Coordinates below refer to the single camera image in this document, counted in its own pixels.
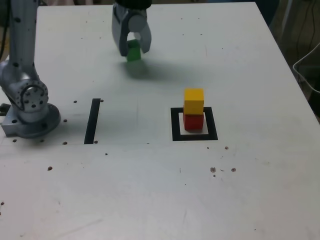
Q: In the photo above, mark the black tape square outline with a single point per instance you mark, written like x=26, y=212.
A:
x=175, y=125

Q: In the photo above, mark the grey metal leg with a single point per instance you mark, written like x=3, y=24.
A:
x=287, y=20

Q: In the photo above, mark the black tape strip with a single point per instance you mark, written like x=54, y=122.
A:
x=92, y=122

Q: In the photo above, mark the white plastic bin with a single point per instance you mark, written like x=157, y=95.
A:
x=295, y=66

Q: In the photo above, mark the red cube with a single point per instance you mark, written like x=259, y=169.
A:
x=192, y=122

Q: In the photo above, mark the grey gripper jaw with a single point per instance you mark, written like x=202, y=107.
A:
x=120, y=35
x=147, y=37

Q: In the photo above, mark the yellow cube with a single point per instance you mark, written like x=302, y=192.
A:
x=193, y=102

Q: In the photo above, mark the green cube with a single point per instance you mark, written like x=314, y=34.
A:
x=133, y=53

